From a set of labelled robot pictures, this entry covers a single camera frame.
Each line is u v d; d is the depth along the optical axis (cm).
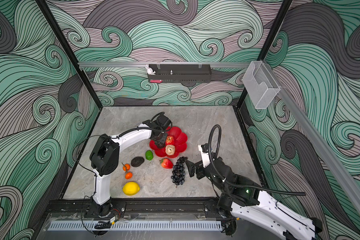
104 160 51
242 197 45
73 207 75
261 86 77
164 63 94
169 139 93
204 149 58
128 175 83
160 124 74
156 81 90
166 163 85
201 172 58
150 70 85
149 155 90
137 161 86
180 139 100
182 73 95
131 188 77
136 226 70
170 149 86
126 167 85
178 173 83
